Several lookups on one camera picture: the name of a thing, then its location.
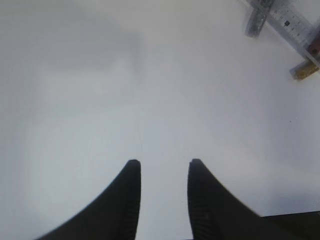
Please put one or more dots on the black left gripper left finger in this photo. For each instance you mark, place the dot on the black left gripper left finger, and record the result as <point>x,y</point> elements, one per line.
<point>113,215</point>

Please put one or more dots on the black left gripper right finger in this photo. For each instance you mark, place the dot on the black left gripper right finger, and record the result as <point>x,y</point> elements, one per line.
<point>216,214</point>

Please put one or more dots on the clear plastic ruler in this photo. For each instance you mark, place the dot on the clear plastic ruler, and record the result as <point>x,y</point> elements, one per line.
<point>293,27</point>

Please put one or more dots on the gold glitter pen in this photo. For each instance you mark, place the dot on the gold glitter pen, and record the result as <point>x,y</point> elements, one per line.
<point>304,70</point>

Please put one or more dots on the silver glitter pen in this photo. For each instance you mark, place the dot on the silver glitter pen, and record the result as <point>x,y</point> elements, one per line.
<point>258,17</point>

